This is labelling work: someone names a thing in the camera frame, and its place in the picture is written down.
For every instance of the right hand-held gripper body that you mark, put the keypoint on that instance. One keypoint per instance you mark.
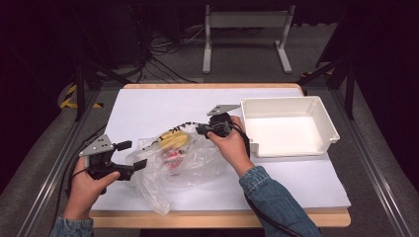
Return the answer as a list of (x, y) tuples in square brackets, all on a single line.
[(220, 123)]

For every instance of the white metal stand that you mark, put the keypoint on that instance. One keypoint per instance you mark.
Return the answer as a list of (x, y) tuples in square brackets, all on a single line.
[(247, 19)]

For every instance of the white table sheet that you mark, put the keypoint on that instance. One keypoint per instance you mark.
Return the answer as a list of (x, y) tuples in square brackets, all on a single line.
[(148, 108)]

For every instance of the black tripod stand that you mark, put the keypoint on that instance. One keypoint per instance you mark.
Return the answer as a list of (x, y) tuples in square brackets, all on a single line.
[(350, 95), (80, 95)]

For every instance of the aluminium frame rail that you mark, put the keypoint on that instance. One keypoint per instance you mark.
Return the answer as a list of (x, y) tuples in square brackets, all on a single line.
[(364, 154), (64, 154)]

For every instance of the person's right hand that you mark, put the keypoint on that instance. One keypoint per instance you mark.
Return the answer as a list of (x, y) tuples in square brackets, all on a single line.
[(234, 148)]

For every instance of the person's left hand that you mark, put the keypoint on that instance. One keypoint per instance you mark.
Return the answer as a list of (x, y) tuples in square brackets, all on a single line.
[(84, 194)]

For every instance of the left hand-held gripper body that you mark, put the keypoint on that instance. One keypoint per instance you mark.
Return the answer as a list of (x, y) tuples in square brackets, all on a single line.
[(99, 148)]

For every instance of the yellow black floor tape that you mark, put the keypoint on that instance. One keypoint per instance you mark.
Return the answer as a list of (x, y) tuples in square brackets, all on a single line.
[(67, 102)]

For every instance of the clear plastic smiley bag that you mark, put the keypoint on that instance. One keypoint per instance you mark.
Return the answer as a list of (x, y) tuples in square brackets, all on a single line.
[(197, 158)]

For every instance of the white plastic bin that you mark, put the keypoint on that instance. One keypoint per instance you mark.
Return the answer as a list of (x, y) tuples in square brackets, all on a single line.
[(283, 131)]

